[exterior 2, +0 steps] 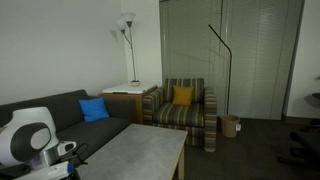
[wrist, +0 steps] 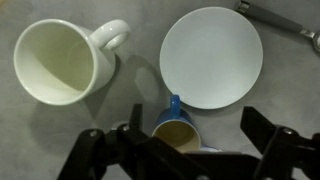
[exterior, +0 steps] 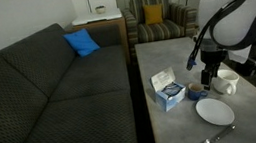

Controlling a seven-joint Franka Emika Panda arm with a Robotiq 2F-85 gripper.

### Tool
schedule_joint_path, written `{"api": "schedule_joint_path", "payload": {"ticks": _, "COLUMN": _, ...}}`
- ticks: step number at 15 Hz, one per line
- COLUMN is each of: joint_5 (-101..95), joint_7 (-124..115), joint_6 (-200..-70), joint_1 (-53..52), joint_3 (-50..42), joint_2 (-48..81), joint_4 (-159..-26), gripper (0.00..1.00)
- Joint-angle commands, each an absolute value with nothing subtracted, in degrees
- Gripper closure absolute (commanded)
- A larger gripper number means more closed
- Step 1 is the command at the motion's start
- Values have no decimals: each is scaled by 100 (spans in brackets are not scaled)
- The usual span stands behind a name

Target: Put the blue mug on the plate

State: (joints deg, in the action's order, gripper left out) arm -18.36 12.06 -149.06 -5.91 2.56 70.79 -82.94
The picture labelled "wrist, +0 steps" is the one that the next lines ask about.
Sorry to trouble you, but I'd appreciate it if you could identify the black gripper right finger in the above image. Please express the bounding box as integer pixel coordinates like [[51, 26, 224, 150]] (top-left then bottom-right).
[[239, 106, 320, 180]]

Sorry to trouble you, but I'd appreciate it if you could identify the metal spoon with grey handle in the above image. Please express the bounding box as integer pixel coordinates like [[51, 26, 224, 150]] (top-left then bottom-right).
[[234, 0, 320, 54]]

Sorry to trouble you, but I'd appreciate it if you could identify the blue mug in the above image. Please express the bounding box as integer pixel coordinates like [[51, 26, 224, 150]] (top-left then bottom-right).
[[151, 94, 223, 154]]

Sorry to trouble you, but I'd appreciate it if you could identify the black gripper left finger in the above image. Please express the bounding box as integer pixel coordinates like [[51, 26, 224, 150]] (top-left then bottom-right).
[[56, 103, 209, 180]]

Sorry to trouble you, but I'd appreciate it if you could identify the white plate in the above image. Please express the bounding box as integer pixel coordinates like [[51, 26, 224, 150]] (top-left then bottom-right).
[[159, 6, 264, 110]]

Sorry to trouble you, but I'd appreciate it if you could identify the white mug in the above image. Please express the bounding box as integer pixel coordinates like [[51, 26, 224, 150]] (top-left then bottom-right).
[[13, 18, 132, 107]]

